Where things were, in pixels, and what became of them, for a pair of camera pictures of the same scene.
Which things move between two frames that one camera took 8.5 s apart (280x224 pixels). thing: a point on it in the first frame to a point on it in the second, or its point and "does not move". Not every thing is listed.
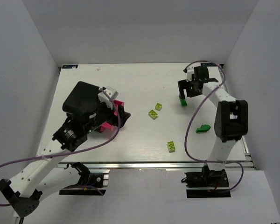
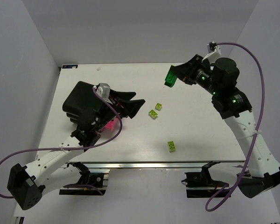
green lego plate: (183, 102) to (171, 78)
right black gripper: (183, 86) to (189, 71)
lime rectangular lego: (153, 114) does not move
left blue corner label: (69, 66) does not move
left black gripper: (118, 114) to (116, 104)
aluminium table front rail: (221, 164) does not move
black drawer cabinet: (84, 99) does not move
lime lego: (171, 146) does not move
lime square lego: (158, 106) does not move
